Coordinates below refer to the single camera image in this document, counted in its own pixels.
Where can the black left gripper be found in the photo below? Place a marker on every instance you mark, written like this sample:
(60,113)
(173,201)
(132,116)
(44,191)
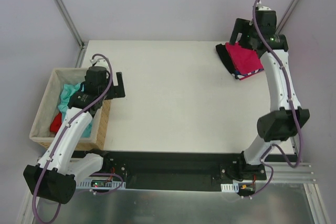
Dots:
(116,89)

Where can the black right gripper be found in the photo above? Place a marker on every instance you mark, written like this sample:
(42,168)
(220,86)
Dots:
(237,28)

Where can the pink t shirt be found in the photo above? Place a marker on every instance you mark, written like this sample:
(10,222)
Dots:
(244,60)

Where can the patterned t shirt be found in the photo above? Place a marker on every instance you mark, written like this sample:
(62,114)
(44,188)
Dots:
(239,76)

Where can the teal t shirt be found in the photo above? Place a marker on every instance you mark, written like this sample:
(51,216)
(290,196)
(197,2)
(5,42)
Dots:
(65,95)

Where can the wicker basket with cloth liner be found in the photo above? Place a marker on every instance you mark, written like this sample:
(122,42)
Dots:
(40,130)

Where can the black t shirt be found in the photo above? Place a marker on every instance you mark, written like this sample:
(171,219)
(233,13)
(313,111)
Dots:
(226,59)

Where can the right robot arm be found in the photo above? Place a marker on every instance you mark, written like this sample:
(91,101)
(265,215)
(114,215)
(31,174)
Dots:
(180,98)

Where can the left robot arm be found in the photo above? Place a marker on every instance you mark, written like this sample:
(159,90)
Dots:
(54,177)

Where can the red t shirt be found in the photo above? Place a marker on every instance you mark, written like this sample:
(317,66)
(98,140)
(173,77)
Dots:
(56,123)

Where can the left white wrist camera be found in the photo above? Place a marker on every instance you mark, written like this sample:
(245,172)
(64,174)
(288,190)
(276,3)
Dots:
(99,62)

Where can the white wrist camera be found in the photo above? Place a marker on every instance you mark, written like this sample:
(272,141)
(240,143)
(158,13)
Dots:
(99,62)
(261,7)

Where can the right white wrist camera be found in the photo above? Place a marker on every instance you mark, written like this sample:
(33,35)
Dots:
(261,7)

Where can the aluminium frame post right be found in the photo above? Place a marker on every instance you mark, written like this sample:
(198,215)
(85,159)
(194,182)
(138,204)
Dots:
(291,9)

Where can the aluminium frame post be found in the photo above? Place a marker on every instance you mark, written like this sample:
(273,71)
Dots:
(69,22)
(291,9)

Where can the aluminium frame post left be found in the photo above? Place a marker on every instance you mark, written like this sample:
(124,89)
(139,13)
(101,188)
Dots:
(69,22)

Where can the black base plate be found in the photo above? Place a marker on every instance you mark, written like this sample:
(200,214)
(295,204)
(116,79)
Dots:
(176,171)

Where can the aluminium rail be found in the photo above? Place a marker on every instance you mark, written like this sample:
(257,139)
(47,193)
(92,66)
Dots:
(283,173)

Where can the right white cable duct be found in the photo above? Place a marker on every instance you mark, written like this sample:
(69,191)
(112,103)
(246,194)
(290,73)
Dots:
(230,188)

